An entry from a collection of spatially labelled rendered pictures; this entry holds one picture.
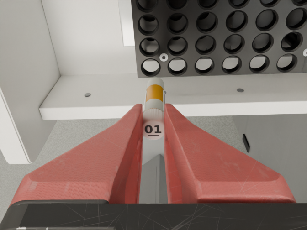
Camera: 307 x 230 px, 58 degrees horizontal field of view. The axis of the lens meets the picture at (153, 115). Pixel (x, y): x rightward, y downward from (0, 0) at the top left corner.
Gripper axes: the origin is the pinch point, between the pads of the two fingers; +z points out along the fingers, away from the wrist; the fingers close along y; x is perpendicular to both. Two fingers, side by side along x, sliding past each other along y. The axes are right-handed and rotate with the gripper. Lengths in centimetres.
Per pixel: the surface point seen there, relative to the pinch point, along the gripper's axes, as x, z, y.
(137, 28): -1.9, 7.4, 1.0
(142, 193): 94, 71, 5
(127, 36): 0.5, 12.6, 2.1
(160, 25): -2.1, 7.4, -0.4
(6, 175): 110, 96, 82
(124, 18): -1.0, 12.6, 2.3
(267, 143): 33, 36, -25
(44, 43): 1.0, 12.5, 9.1
